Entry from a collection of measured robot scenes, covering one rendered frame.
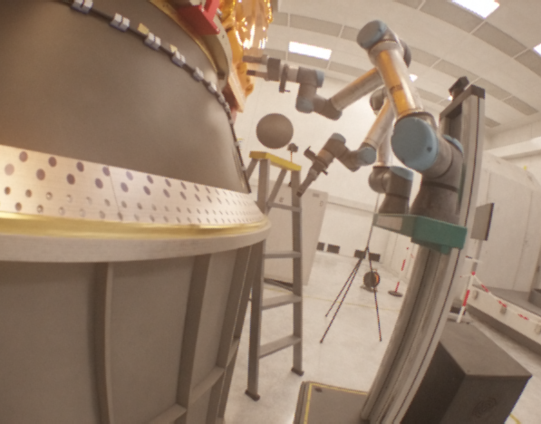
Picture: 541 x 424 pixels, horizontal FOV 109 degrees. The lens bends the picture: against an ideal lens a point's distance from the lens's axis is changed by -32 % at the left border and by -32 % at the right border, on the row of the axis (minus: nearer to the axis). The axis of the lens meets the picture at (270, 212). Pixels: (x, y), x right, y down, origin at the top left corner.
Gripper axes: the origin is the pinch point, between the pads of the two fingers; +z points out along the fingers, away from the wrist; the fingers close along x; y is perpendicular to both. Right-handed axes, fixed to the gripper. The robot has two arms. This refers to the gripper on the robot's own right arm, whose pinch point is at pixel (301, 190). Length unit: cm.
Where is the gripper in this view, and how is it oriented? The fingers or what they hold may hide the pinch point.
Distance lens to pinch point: 124.4
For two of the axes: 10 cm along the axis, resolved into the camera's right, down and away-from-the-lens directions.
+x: 0.4, 1.0, 9.9
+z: -5.9, 8.1, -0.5
